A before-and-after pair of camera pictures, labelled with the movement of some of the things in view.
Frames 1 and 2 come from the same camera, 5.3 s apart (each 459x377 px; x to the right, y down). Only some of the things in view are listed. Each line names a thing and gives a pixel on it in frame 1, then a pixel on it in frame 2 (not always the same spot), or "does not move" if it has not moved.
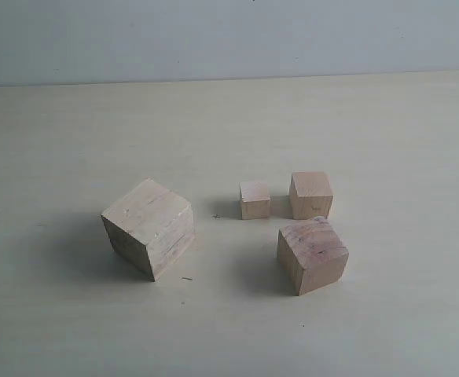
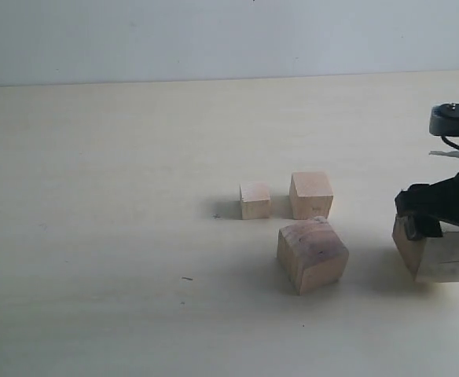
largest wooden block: x=148 y=228 → x=453 y=258
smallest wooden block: x=255 y=201 does not move
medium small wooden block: x=310 y=195 does not move
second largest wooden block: x=311 y=255 does not move
